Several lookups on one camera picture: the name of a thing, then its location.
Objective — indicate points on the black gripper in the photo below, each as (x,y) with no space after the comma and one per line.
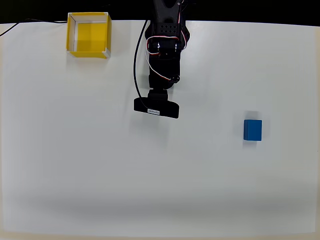
(160,84)

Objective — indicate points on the black webcam with white label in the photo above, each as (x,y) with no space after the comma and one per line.
(160,107)

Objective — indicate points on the blue block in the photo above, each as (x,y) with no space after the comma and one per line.
(253,130)

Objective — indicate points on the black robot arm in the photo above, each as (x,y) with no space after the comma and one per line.
(165,27)

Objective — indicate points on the yellow cardboard box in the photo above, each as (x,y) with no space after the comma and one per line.
(91,32)

